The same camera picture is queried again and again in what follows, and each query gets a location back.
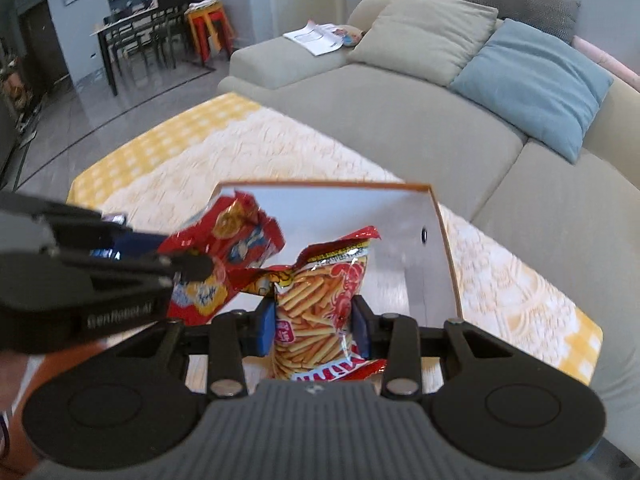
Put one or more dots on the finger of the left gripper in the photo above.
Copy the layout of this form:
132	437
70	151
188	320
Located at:
127	244

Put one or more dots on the dark grey cushion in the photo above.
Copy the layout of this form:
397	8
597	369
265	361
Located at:
520	0

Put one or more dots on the black dining table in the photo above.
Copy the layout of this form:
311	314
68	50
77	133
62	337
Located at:
157	26

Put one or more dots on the red yellow stools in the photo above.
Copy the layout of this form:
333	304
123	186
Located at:
211	29

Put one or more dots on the pink blanket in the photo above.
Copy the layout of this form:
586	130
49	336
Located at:
607	61

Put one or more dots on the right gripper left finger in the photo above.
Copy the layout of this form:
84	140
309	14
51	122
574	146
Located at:
233	336

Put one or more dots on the person left hand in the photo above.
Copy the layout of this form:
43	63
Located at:
16	373

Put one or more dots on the paper booklet on sofa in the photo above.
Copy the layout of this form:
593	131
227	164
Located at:
321	39

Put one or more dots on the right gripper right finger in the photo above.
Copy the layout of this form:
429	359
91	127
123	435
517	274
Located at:
394	338

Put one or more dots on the yellow checkered lace tablecloth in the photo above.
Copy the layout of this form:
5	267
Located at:
166	176

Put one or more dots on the blue cushion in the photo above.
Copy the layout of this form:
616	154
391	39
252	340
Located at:
539	84

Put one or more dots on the orange stool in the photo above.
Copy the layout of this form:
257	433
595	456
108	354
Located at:
18	455

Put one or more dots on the grey-green sofa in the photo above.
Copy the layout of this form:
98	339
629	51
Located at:
521	219

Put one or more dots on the red snack bag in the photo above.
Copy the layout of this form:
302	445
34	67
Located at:
233	233

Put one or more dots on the orange cardboard box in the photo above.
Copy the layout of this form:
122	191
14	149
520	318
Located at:
410	268

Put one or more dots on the MIMI stick snack bag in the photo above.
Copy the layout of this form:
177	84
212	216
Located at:
313	340

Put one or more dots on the beige cushion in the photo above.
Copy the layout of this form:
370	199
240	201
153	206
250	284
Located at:
431	40

